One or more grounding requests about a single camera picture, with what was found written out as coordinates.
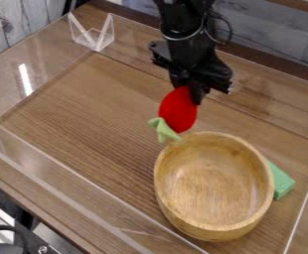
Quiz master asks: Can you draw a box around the round wooden bowl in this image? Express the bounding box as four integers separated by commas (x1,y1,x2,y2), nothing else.
154,131,274,242

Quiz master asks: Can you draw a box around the black cable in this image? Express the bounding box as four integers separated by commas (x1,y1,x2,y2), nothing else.
0,224,28,254

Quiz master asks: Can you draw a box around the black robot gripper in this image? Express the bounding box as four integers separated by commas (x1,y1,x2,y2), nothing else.
149,0,232,105

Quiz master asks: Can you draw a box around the green sponge block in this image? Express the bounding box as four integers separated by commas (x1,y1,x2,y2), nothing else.
236,136,296,201

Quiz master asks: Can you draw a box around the red felt fruit green leaf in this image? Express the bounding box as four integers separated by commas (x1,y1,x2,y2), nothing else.
147,85,198,143

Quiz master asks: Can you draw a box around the black table clamp bracket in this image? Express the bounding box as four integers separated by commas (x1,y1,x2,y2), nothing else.
15,221,62,254

